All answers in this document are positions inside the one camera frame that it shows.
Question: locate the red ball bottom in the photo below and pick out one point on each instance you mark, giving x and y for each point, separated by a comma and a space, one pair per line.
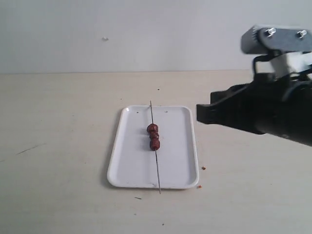
154, 144

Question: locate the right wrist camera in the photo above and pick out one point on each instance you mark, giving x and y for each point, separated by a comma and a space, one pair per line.
287, 49

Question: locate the white rectangular plastic tray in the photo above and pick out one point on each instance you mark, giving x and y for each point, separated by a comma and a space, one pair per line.
133, 163

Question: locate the red ball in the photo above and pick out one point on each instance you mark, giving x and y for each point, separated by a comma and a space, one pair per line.
152, 128
154, 144
154, 135

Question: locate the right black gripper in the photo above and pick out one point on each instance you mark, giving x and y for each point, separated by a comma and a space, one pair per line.
280, 107

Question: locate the red ball top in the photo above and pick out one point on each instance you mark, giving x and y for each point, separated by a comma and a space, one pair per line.
152, 128

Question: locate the thin metal skewer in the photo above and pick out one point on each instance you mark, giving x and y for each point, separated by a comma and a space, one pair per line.
157, 167

